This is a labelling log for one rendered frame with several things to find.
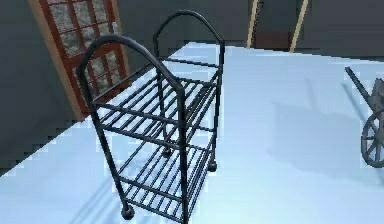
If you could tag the red door with glass panes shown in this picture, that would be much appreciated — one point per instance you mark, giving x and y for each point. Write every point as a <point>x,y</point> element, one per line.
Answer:
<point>80,30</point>

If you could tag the grey wheelbarrow with spoked wheel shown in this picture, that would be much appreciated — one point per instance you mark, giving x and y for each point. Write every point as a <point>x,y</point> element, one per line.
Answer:
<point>373,133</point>

